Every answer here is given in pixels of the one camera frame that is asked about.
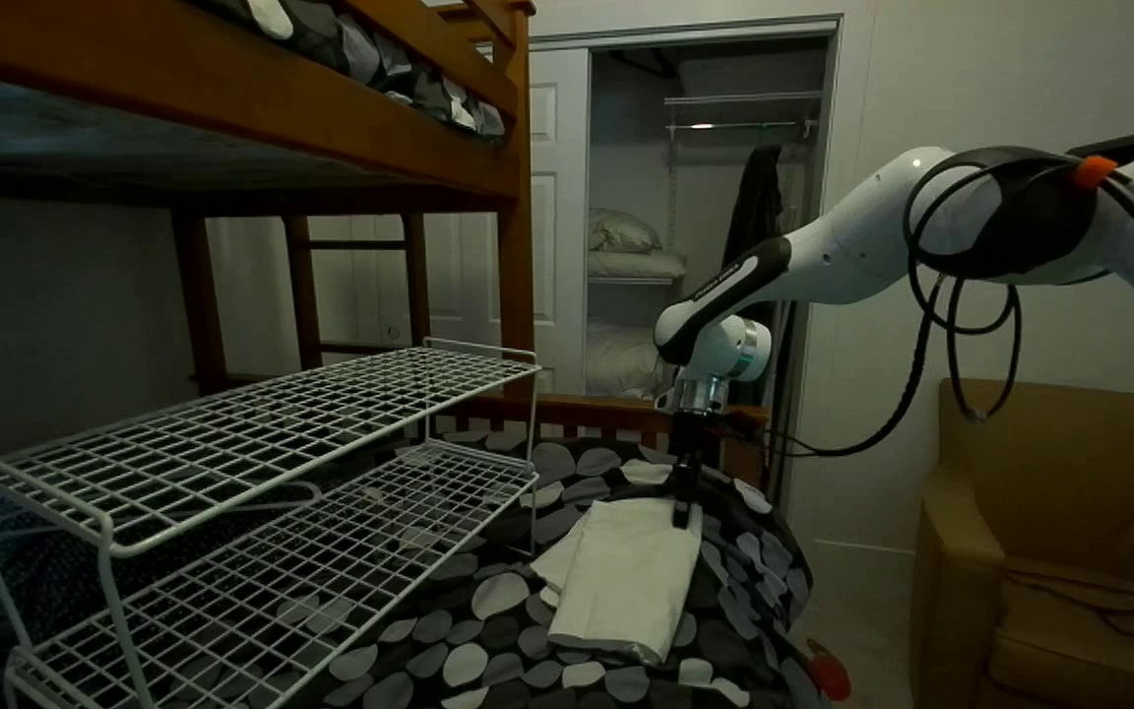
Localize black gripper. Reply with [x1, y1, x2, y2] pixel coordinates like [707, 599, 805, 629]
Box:
[662, 374, 733, 531]

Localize white towel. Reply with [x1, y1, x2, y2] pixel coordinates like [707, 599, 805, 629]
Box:
[522, 494, 703, 666]

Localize black grey spotted duvet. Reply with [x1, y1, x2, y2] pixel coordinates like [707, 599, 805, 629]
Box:
[286, 419, 817, 709]

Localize small red object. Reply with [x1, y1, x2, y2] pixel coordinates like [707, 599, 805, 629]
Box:
[801, 641, 853, 706]

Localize folded white closet linens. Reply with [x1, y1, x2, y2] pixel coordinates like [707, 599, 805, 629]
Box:
[582, 206, 691, 288]

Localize white closet door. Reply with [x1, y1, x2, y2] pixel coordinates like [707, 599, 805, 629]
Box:
[527, 45, 595, 398]

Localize dark hanging coat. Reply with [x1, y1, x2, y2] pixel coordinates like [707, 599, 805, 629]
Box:
[719, 141, 787, 269]

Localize tan armchair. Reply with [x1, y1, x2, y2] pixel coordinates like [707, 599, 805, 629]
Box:
[908, 374, 1134, 709]

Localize spotted bunk bedding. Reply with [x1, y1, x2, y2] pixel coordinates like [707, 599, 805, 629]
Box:
[198, 0, 513, 141]

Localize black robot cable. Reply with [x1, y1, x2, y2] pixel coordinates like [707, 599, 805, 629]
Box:
[765, 146, 1134, 709]

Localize closet wire shelf rod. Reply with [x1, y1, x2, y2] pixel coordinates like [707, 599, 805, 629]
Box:
[662, 84, 826, 146]

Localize white wire shelf rack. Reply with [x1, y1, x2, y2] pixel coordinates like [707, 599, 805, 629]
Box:
[0, 334, 548, 709]

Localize wooden bunk bed frame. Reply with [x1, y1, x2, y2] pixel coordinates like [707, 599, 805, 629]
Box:
[0, 0, 771, 489]

